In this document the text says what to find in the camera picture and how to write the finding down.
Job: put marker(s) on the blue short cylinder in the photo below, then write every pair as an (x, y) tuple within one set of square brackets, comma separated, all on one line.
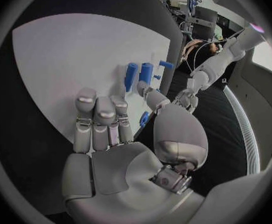
[(146, 72)]

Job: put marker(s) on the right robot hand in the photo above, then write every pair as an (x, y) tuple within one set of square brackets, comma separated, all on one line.
[(117, 168)]

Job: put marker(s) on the dark monitor screen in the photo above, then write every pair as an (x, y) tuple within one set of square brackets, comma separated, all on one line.
[(204, 18)]

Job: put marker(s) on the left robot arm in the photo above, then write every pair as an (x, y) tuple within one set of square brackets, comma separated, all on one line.
[(217, 61)]

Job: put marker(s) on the blue gear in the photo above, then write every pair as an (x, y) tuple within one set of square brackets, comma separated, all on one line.
[(144, 118)]

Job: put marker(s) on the small blue peg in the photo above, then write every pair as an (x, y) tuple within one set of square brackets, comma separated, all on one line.
[(157, 76)]

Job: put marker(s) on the blue long cylinder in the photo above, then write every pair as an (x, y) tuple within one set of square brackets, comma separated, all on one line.
[(130, 76)]

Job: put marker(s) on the person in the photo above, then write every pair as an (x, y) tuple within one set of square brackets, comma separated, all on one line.
[(196, 49)]

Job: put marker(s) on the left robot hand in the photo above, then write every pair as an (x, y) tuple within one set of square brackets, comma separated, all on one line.
[(185, 99)]

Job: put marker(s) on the glowing light bar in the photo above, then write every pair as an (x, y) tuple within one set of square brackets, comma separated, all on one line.
[(257, 27)]

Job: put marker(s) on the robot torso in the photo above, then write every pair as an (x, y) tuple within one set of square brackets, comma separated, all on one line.
[(255, 100)]

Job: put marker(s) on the white task board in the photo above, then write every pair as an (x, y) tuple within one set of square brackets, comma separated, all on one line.
[(75, 63)]

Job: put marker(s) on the equipment rack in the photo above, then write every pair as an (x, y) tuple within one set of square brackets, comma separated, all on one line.
[(185, 7)]

